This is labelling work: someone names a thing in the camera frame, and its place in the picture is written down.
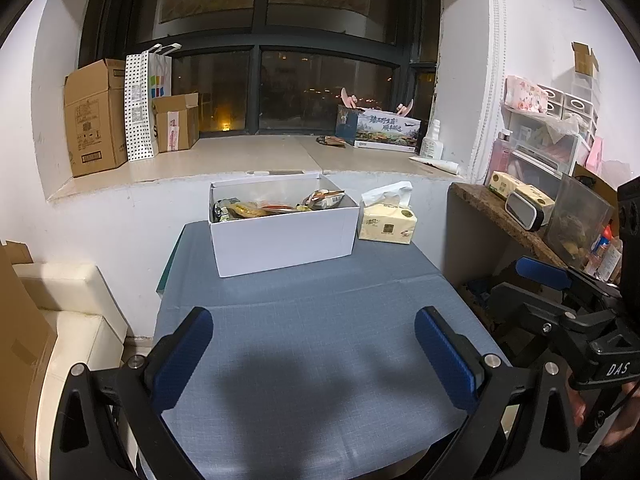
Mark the white cardboard box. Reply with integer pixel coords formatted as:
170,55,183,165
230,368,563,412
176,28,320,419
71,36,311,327
208,172,361,278

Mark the white bag with coloured squares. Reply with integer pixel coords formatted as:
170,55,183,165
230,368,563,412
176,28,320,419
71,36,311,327
146,43,182,111

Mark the small yellow tissue pack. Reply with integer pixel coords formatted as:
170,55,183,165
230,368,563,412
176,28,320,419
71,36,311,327
488,170,524,199
515,184,556,222

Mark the tiny open cardboard box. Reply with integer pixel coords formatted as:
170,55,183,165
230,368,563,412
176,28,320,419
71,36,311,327
571,41,600,79

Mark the blue-grey tablecloth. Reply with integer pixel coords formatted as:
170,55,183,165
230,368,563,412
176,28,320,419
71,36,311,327
151,220,512,480

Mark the wooden shelf board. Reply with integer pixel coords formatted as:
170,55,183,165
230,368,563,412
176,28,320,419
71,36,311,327
449,182,572,267

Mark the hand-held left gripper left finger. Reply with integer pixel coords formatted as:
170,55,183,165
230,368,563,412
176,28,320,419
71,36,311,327
50,306,216,480

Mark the landscape printed box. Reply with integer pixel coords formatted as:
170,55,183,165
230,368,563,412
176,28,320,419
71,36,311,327
352,108,423,154

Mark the yellow snack packet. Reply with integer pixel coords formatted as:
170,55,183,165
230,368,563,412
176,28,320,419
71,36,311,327
226,201,282,219

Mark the pink floral tissue pack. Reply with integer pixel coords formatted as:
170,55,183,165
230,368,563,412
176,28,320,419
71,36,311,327
503,75,550,113

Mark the person's right hand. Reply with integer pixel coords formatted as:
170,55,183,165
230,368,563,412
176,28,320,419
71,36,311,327
567,382,640,450

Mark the dark blue box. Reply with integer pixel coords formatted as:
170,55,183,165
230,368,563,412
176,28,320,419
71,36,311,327
335,104,360,142

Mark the clear plastic container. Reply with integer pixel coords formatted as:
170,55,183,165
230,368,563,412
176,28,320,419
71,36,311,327
543,173,617,267

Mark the large brown cardboard box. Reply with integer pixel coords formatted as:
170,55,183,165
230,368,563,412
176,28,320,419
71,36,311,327
63,58,129,179

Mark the white drawer organizer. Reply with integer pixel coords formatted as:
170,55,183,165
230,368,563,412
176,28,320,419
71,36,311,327
536,72,602,137

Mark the clear storage box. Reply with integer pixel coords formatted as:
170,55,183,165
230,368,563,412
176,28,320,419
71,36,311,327
504,110,592,177

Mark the dotted white paper bag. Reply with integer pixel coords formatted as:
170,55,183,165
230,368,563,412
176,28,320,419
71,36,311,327
123,52,160,163

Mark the white oval case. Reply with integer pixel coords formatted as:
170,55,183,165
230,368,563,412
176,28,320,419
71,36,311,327
504,190,547,233

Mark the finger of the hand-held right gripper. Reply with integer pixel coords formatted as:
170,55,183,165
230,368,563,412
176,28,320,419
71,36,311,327
516,256,622,301
487,282,622,342

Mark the small open cardboard box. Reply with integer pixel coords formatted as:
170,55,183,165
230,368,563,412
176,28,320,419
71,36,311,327
151,92,201,154

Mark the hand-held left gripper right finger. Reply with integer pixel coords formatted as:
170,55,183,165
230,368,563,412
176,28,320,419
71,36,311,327
415,306,583,480

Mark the pink bottle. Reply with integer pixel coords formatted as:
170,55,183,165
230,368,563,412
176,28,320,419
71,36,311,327
492,129,514,179

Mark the white paper roll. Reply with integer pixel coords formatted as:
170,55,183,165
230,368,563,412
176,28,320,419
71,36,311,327
408,155,460,175

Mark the black window frame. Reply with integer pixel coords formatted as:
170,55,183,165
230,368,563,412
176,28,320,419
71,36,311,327
79,0,444,137

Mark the cream sofa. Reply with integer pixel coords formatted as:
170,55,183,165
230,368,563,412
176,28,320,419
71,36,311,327
12,261,132,467

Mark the white plastic bottle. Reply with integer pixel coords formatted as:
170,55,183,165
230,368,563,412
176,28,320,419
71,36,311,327
418,119,442,160

